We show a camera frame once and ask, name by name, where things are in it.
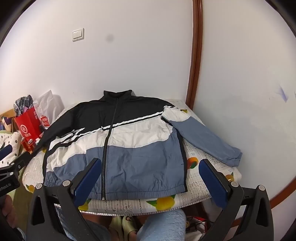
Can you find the colourful patterned cloth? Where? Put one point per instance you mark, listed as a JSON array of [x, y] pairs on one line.
[[4, 122]]

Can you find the red paper bag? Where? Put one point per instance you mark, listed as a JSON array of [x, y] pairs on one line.
[[27, 128]]

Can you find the brown wooden baseboard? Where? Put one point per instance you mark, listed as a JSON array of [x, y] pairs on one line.
[[284, 180]]

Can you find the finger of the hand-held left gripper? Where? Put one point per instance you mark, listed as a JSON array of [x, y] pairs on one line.
[[5, 151], [22, 161]]

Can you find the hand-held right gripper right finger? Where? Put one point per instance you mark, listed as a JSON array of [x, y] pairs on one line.
[[212, 183]]

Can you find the green cloth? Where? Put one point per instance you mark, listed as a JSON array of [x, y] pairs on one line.
[[19, 201]]

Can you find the plaid cloth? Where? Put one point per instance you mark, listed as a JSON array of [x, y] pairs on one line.
[[23, 102]]

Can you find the white plastic bag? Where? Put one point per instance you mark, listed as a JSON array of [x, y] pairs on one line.
[[49, 104]]

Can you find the white light switch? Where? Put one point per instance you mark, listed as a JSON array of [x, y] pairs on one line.
[[78, 34]]

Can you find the person's blue fleece trousers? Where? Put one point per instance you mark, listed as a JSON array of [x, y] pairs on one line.
[[161, 224]]

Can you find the black white blue jacket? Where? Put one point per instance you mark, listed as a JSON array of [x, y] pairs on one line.
[[138, 139]]

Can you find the brown wooden door frame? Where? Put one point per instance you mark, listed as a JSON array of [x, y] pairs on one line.
[[196, 58]]

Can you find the green slipper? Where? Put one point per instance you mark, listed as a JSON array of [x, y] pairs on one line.
[[116, 226], [130, 224]]

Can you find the red drink can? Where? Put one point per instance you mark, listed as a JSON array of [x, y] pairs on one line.
[[29, 144]]

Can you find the white floral cloth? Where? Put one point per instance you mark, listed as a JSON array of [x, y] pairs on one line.
[[10, 142]]

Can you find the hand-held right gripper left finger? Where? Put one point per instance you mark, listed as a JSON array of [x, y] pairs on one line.
[[89, 180]]

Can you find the fruit print tablecloth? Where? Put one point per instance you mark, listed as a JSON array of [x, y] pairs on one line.
[[196, 183]]

